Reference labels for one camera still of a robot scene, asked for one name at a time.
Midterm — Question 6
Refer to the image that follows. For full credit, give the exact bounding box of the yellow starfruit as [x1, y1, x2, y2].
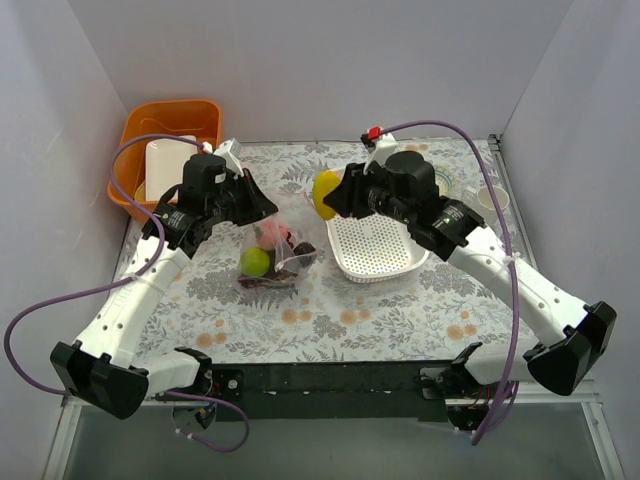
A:
[312, 170, 341, 221]

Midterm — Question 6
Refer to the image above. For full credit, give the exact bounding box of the pink peach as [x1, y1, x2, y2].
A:
[254, 220, 290, 251]

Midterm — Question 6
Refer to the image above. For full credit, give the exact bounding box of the clear zip top bag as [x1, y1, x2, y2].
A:
[237, 192, 326, 287]

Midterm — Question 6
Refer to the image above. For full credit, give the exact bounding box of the green apple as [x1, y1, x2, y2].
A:
[240, 247, 271, 278]

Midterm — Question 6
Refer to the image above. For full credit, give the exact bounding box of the red grape bunch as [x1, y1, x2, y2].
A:
[237, 270, 298, 289]

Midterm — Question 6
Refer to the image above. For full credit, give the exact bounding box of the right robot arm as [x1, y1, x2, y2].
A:
[312, 151, 617, 396]

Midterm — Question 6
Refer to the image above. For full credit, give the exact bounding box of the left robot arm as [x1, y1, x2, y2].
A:
[50, 150, 278, 419]

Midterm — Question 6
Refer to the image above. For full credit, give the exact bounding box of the patterned small bowl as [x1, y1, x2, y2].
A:
[434, 165, 457, 198]

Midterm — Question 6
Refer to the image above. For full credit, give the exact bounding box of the white perforated fruit basket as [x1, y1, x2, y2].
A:
[326, 214, 429, 284]

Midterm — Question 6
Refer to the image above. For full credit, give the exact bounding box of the white rectangular plate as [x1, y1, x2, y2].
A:
[145, 135, 198, 201]

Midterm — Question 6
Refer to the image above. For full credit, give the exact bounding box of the orange plastic tub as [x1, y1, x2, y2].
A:
[108, 99, 222, 224]

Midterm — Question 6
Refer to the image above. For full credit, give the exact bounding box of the white mug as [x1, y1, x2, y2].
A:
[462, 186, 510, 224]

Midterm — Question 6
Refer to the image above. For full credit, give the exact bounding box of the floral table mat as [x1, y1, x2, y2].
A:
[135, 139, 512, 363]

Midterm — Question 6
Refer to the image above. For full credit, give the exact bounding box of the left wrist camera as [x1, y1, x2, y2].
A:
[201, 138, 244, 176]

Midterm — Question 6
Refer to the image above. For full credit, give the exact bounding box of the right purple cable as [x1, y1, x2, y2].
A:
[384, 118, 521, 447]

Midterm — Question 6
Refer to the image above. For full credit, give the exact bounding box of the purple cable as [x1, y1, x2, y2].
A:
[384, 118, 521, 447]
[3, 133, 251, 454]

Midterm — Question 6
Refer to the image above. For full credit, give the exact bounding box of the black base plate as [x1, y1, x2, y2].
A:
[154, 360, 514, 421]

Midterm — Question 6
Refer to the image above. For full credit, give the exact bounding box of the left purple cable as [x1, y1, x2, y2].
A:
[3, 133, 251, 454]

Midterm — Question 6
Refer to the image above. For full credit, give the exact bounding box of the aluminium frame rail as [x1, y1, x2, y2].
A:
[45, 361, 625, 479]

